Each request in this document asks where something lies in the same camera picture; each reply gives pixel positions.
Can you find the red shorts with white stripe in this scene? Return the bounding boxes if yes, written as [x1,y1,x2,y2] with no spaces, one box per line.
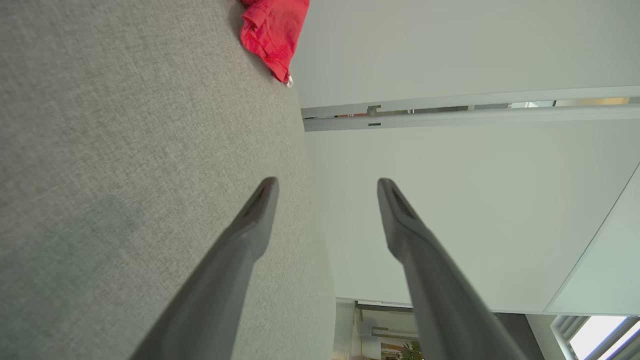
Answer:
[239,0,311,88]

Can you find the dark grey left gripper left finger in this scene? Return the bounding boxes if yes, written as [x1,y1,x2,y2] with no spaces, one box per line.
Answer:
[130,176,280,360]

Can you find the green potted plant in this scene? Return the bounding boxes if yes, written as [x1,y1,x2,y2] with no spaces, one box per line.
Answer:
[399,341,424,360]

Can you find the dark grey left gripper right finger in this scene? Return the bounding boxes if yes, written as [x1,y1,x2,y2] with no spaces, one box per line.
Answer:
[377,177,528,360]

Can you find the grey partition post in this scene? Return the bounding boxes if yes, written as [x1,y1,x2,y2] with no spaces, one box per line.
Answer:
[301,86,640,119]
[303,104,640,133]

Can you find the bright window with grey frame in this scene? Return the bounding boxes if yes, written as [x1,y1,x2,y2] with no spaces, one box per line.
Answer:
[550,315,640,360]

